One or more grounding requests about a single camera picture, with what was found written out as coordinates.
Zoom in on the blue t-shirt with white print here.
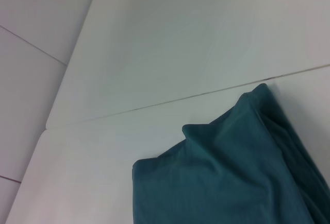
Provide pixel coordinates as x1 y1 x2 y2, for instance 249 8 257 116
131 82 330 224

